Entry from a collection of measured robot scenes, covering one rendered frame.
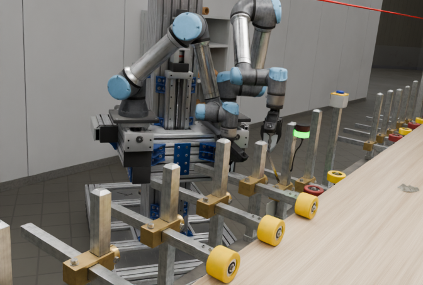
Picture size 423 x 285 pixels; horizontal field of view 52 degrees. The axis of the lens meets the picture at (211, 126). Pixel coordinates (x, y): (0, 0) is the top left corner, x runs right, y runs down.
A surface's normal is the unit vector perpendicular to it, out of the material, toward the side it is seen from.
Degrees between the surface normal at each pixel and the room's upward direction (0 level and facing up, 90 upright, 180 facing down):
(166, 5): 90
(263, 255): 0
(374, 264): 0
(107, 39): 90
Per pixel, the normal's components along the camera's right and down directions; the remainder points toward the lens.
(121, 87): -0.31, 0.30
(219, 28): -0.66, 0.15
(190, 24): -0.11, 0.15
